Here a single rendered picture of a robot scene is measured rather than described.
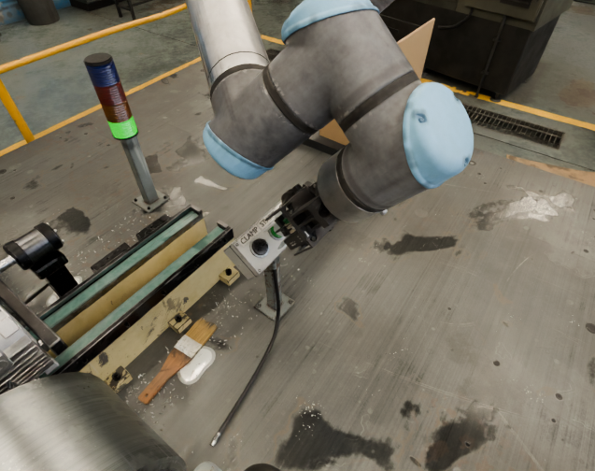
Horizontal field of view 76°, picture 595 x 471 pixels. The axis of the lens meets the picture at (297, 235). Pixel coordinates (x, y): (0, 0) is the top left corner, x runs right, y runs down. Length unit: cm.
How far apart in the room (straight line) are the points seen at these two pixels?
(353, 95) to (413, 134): 7
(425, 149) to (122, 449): 42
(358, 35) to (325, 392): 64
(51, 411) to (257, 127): 37
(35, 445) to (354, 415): 53
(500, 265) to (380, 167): 75
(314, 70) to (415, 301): 67
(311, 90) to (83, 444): 42
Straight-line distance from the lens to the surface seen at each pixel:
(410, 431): 82
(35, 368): 72
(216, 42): 53
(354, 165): 41
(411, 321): 92
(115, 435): 50
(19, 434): 50
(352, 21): 40
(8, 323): 68
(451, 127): 40
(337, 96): 39
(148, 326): 87
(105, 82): 100
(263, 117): 42
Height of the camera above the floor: 156
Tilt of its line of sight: 47 degrees down
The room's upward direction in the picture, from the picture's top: straight up
